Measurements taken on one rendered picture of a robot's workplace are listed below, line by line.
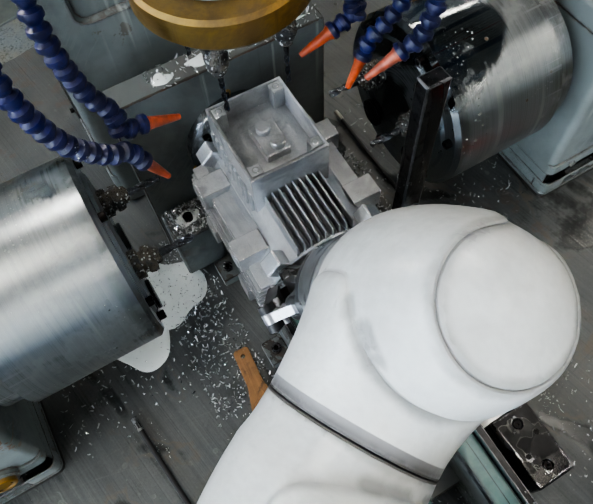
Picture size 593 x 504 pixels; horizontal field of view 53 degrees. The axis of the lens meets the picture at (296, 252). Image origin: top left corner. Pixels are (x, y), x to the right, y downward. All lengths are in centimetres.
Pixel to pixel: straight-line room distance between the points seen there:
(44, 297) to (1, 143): 65
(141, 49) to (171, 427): 54
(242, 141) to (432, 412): 52
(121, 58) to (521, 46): 52
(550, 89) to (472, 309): 63
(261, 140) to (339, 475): 50
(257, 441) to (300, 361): 4
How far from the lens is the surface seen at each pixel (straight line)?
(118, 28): 85
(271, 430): 30
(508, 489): 81
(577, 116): 97
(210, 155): 76
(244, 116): 76
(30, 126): 57
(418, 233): 27
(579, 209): 113
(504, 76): 81
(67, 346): 70
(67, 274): 66
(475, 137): 80
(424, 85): 61
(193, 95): 79
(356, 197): 73
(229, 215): 74
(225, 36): 55
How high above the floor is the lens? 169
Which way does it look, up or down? 63 degrees down
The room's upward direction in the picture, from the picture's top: 5 degrees counter-clockwise
